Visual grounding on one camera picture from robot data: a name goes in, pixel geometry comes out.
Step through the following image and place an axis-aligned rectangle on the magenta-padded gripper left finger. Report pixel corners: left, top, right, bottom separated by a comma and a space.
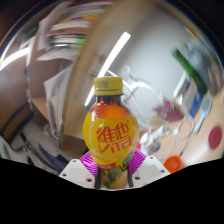
58, 150, 102, 190

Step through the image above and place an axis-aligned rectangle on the light blue hairbrush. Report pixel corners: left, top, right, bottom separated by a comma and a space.
194, 93, 213, 134

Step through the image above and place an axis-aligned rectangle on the white bottle with blue label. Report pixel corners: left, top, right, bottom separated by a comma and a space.
141, 133, 163, 156

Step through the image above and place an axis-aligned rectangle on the under-shelf light bar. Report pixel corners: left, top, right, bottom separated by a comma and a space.
83, 31, 132, 108

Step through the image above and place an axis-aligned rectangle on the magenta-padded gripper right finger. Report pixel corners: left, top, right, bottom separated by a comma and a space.
126, 150, 171, 189

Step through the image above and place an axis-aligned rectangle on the flat round red coaster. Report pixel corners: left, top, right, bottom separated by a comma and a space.
208, 125, 224, 150

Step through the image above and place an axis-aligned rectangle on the purple pouch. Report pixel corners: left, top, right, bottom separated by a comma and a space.
154, 101, 184, 123

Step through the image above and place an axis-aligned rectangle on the yellow-labelled tea drink bottle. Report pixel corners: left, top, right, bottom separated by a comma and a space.
82, 76, 140, 190

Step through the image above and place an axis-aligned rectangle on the orange plastic cup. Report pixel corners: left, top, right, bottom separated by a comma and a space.
163, 155, 184, 174

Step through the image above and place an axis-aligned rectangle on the ceiling light tube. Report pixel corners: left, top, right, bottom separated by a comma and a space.
0, 46, 31, 73

